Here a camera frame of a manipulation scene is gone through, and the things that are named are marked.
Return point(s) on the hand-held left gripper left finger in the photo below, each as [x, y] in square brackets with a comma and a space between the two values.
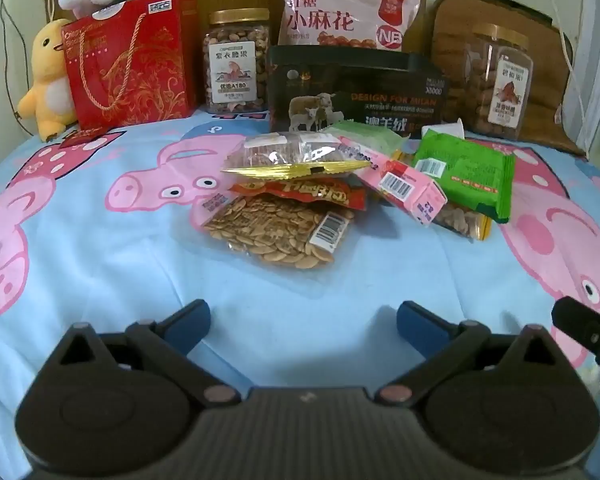
[187, 322]

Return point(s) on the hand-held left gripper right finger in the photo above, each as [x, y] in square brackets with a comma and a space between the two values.
[417, 325]

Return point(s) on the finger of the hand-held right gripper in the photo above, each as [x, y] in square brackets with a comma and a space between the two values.
[580, 322]

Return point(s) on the yellow-edged nut packet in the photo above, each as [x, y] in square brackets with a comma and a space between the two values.
[461, 220]

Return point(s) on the red melon seed packet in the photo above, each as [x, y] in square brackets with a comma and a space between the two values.
[270, 230]

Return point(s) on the pink snack box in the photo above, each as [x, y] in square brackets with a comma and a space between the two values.
[400, 185]

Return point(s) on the clear gold-edged peanut packet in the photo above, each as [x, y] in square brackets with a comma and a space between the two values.
[280, 150]

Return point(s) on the pale green snack packet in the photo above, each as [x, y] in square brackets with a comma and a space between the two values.
[365, 135]

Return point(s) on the black sheep-print box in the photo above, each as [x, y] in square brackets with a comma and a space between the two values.
[370, 90]

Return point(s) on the printed pink pig blanket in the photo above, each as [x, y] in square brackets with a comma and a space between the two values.
[105, 270]

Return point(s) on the red hang tag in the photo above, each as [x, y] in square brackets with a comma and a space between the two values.
[82, 137]

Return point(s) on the gold-lid pecan jar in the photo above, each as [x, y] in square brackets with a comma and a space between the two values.
[500, 85]

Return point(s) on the red gift bag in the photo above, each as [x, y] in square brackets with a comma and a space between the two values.
[145, 60]

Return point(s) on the gold-lid cashew jar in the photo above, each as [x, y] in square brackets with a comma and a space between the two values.
[235, 60]

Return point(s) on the yellow duck plush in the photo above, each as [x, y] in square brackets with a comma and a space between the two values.
[47, 75]

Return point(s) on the large pink snack bag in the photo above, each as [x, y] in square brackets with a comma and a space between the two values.
[340, 15]

